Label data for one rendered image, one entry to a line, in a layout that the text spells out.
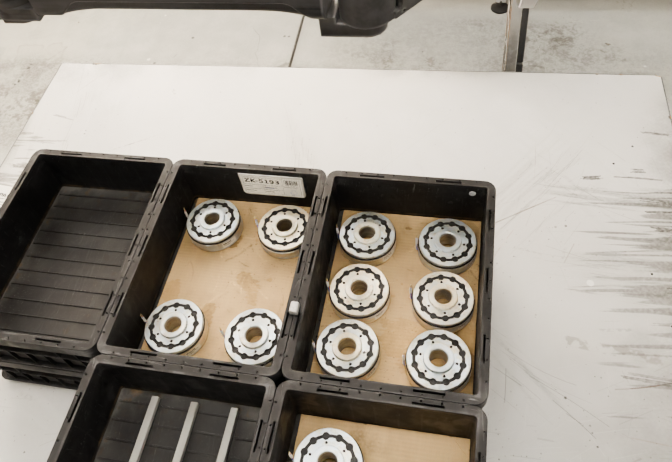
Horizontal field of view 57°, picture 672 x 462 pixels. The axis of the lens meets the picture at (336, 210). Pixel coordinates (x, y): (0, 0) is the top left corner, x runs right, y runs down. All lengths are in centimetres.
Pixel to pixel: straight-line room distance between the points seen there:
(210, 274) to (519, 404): 60
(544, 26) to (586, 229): 172
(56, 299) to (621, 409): 102
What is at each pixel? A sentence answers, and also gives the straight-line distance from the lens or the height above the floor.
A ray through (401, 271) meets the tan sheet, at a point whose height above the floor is 83.
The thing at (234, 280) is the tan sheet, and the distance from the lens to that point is 116.
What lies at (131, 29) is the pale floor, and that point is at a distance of 329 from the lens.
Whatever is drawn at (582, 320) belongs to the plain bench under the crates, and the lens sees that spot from 127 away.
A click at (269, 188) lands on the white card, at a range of 120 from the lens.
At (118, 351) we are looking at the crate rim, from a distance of 104.
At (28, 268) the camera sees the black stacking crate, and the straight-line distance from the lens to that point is 134.
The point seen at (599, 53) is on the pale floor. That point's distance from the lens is 289.
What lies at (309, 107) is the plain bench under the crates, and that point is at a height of 70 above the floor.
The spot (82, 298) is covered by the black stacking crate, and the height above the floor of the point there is 83.
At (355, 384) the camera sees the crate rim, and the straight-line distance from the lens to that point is 93.
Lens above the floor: 180
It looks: 53 degrees down
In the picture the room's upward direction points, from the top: 10 degrees counter-clockwise
